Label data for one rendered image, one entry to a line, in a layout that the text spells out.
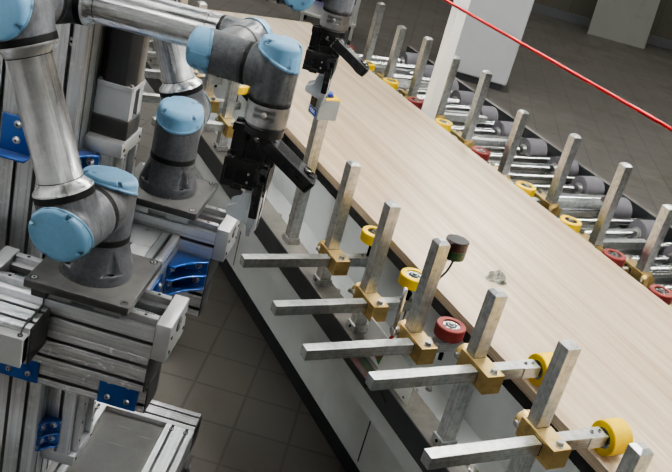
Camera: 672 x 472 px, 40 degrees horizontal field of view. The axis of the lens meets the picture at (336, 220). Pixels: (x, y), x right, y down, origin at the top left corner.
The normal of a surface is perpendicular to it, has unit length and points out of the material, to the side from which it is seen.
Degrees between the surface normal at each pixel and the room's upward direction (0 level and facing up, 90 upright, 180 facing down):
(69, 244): 97
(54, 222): 97
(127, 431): 0
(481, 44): 90
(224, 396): 0
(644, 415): 0
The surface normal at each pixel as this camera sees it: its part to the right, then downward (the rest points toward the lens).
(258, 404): 0.24, -0.88
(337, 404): -0.88, -0.01
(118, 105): -0.14, 0.39
